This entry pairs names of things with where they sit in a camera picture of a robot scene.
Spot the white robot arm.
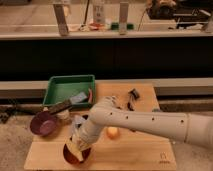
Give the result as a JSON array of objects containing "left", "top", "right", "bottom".
[{"left": 72, "top": 97, "right": 213, "bottom": 151}]

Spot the red bowl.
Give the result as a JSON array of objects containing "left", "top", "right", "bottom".
[{"left": 63, "top": 145, "right": 91, "bottom": 165}]

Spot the purple bowl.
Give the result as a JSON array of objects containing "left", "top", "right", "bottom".
[{"left": 30, "top": 111, "right": 57, "bottom": 136}]

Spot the red chili pepper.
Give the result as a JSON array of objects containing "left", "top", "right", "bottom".
[{"left": 88, "top": 89, "right": 93, "bottom": 103}]

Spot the small black clip object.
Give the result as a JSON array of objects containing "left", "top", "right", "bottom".
[{"left": 129, "top": 89, "right": 140, "bottom": 100}]

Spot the black brush tool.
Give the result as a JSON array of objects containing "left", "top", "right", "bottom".
[{"left": 127, "top": 102, "right": 134, "bottom": 111}]

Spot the green plastic tray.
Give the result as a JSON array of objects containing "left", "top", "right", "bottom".
[{"left": 43, "top": 75, "right": 96, "bottom": 108}]

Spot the orange fruit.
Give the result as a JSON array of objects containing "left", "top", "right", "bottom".
[{"left": 106, "top": 127, "right": 120, "bottom": 139}]

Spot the small white cup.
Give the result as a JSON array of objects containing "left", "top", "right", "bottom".
[{"left": 57, "top": 110, "right": 70, "bottom": 121}]

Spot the blue cup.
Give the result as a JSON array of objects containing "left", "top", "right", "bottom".
[{"left": 152, "top": 108, "right": 161, "bottom": 112}]

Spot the wooden cutting board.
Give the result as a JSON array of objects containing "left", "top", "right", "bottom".
[{"left": 24, "top": 82, "right": 177, "bottom": 171}]

